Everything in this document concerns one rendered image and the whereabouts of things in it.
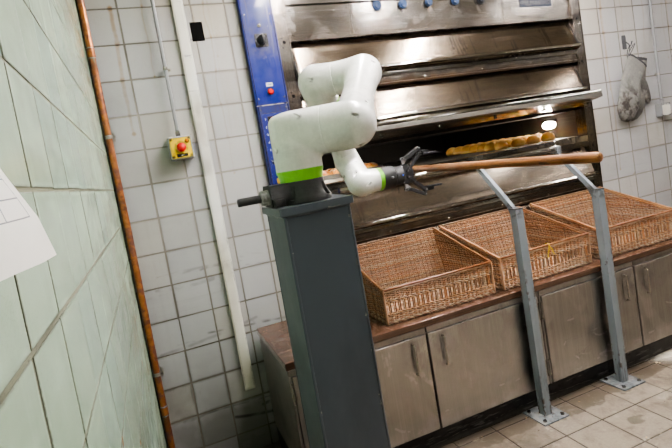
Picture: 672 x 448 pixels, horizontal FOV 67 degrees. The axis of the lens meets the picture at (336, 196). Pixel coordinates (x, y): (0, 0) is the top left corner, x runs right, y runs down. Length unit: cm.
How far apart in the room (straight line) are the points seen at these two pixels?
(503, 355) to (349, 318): 120
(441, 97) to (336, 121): 160
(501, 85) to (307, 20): 118
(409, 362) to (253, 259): 85
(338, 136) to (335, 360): 59
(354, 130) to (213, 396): 163
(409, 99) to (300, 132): 149
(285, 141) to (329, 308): 45
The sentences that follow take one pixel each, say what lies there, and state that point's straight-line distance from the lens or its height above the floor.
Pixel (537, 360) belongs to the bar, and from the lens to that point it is 251.
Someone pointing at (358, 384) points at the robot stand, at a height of 69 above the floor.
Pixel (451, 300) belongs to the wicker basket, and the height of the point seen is 61.
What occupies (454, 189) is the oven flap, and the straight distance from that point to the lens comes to 285.
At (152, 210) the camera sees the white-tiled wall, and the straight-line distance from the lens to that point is 236.
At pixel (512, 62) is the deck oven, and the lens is 318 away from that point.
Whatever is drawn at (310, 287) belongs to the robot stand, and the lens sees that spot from 133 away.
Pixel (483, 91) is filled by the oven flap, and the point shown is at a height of 153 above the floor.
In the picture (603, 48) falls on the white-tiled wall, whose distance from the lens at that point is 368.
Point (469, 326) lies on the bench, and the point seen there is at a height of 49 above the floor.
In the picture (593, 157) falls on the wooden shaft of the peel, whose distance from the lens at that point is 153.
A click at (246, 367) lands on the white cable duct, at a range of 253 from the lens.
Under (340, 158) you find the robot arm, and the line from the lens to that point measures 197.
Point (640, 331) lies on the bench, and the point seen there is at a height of 19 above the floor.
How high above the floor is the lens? 131
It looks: 4 degrees down
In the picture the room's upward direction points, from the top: 10 degrees counter-clockwise
